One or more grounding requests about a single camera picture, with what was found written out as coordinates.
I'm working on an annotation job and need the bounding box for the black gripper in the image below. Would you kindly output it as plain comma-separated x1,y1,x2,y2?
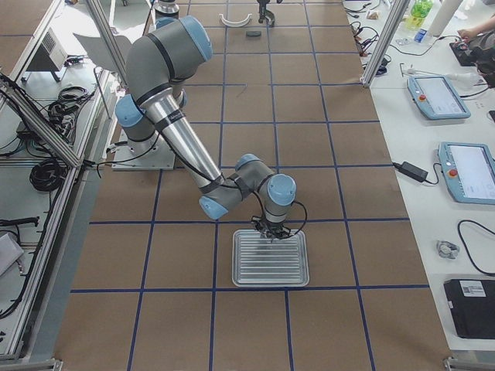
251,216,293,239

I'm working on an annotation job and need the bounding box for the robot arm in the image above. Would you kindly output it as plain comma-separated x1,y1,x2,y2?
125,15,297,240
153,0,179,19

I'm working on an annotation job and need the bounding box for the silver ribbed metal tray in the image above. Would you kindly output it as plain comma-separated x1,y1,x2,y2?
232,229,309,288

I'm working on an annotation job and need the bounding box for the black power adapter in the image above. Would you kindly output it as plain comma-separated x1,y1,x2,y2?
393,162,428,182

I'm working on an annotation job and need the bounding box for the white curved plastic part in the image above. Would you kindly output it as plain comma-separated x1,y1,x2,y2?
219,13,253,28

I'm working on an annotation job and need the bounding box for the lower blue teach pendant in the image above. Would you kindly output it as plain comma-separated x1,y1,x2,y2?
438,141,494,205

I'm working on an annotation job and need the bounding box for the blue teach pendant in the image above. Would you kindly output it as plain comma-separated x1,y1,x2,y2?
438,141,494,205
407,76,471,121

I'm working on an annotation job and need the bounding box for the upper blue teach pendant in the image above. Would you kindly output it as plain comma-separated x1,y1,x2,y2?
407,76,471,121

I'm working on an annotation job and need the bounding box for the green brake shoe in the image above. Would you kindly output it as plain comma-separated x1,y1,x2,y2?
258,9,275,27

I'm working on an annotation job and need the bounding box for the black laptop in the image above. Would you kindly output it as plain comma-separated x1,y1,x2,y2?
443,279,494,340

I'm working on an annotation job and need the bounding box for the green plastic bottle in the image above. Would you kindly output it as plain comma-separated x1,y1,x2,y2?
405,0,433,30

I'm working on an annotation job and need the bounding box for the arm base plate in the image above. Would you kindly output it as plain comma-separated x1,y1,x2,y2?
111,131,176,171

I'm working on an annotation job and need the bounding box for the aluminium frame post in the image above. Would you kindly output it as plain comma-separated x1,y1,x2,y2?
360,0,409,87

